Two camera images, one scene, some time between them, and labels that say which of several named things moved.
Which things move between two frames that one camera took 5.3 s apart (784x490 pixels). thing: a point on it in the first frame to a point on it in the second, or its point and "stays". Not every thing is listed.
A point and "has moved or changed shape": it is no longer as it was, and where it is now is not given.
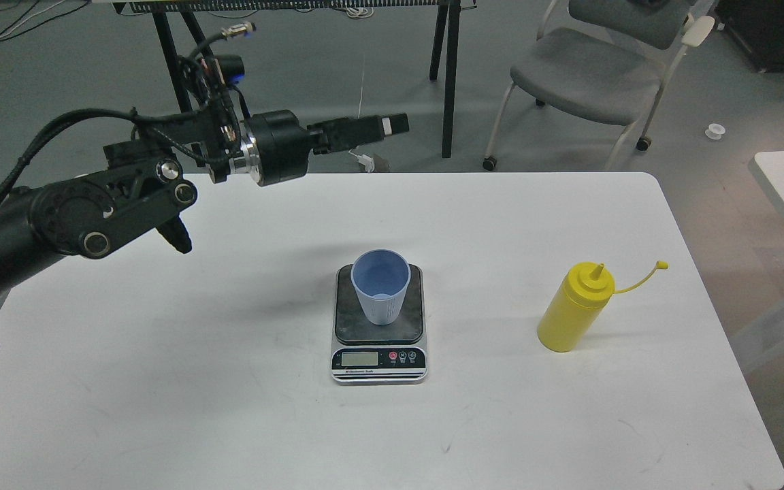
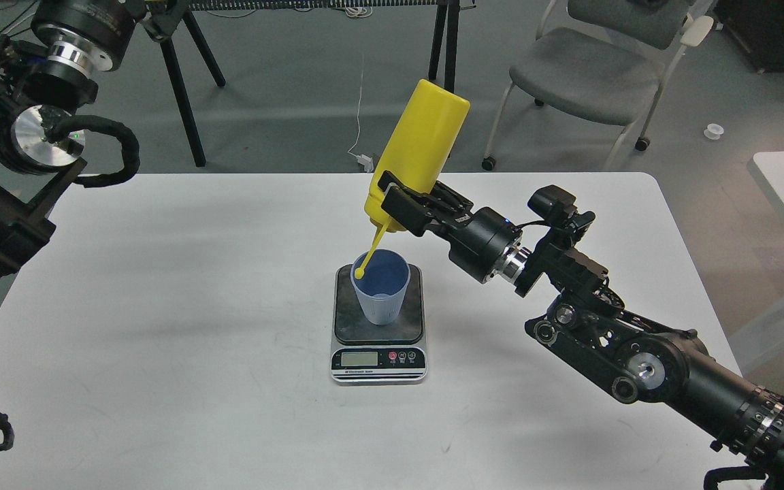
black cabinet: x=781 y=36 stays
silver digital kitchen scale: x=367 y=354 stays
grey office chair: x=602 y=60 stays
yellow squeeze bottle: x=578 y=303 has moved or changed shape
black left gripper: x=280 y=143 to x=96 y=30
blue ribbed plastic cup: x=381 y=276 stays
